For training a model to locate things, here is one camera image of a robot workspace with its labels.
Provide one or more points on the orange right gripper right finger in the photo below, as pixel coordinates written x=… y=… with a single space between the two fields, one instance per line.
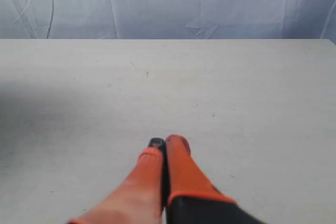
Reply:
x=192 y=196

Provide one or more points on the white backdrop curtain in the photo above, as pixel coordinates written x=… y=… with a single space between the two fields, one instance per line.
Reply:
x=168 y=19

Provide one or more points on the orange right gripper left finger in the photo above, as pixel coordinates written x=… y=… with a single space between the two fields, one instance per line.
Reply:
x=138 y=199

